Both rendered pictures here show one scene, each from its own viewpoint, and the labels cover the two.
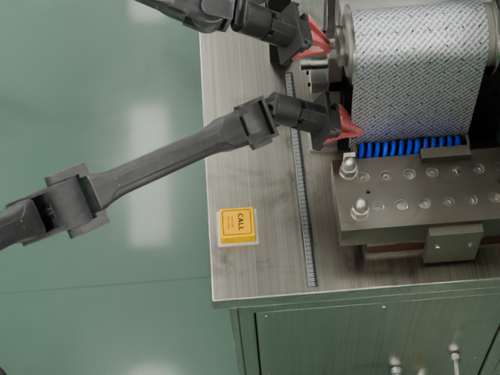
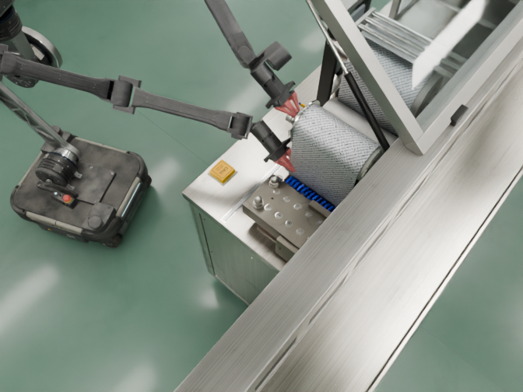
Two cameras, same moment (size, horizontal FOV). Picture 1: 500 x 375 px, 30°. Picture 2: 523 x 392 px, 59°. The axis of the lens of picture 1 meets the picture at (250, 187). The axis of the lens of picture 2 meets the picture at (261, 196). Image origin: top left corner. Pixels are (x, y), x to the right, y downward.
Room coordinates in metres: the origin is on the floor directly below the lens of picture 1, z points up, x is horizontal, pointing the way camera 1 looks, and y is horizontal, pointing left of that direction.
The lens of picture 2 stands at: (0.34, -0.68, 2.37)
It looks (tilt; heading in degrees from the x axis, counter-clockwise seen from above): 61 degrees down; 40
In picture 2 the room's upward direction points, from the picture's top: 1 degrees clockwise
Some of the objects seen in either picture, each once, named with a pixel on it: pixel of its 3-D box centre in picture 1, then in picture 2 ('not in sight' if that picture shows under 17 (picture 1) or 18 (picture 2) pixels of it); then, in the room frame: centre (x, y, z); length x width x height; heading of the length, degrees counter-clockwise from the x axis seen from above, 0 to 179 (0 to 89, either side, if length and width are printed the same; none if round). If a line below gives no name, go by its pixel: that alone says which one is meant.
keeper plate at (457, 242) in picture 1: (452, 244); (289, 253); (0.84, -0.38, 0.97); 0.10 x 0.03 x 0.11; 90
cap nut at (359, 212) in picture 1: (360, 207); (257, 201); (0.89, -0.20, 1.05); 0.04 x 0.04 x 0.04
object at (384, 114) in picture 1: (412, 114); (318, 180); (1.05, -0.32, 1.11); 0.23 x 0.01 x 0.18; 90
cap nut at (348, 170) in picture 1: (349, 165); (274, 180); (0.98, -0.19, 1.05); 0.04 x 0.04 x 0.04
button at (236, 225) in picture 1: (236, 225); (222, 171); (0.95, 0.03, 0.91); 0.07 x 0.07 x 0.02; 0
